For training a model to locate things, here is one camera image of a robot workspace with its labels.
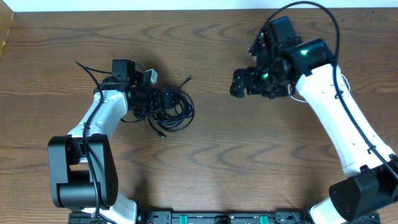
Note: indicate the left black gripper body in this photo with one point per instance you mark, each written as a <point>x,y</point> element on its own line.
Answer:
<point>149,101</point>

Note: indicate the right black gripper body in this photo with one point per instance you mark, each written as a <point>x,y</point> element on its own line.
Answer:
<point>265,83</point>

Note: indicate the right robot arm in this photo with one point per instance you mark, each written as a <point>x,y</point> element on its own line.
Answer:
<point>286,65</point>

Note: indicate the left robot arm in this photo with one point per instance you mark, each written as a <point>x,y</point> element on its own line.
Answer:
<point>83,175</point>

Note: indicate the cardboard box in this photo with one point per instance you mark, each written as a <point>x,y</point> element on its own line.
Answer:
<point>6,19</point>

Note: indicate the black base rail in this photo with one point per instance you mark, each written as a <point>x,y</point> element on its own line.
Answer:
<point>280,216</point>

